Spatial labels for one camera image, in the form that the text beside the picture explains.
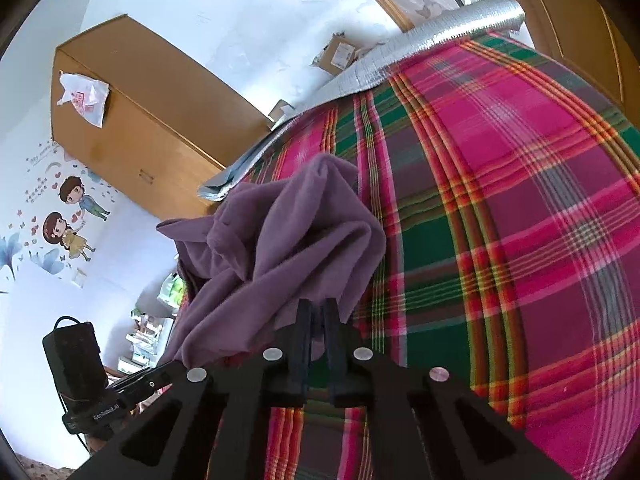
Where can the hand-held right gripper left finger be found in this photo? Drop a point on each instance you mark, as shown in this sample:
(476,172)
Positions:
(302,360)

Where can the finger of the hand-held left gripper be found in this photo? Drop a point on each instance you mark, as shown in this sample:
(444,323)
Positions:
(155,375)

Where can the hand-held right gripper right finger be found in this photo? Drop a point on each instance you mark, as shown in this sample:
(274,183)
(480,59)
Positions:
(332,360)

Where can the purple fleece pants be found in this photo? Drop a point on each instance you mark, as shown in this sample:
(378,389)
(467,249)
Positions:
(280,240)

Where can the person's left forearm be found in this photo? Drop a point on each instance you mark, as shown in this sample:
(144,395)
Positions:
(45,467)

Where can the cluttered folding table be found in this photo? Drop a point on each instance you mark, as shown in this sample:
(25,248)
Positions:
(150,340)

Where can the green wet wipes pack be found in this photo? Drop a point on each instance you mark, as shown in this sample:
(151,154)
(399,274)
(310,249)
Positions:
(172,290)

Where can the pink green plaid bed sheet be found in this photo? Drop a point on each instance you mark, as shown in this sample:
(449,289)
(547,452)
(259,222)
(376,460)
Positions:
(525,210)

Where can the wooden wardrobe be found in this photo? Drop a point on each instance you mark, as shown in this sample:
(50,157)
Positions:
(150,125)

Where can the small open cardboard box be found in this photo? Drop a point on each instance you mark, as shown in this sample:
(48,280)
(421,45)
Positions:
(280,112)

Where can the white plastic bag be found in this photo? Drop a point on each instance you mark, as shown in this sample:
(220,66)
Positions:
(85,97)

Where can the labelled cardboard box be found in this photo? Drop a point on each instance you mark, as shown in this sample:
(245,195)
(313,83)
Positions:
(340,55)

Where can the silver foil mat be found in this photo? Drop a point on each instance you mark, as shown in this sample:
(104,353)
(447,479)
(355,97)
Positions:
(400,50)

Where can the white wall light switch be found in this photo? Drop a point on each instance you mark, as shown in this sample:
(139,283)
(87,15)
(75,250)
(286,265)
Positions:
(80,278)

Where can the cartoon wall sticker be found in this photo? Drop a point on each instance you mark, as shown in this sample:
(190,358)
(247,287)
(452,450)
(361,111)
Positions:
(60,230)

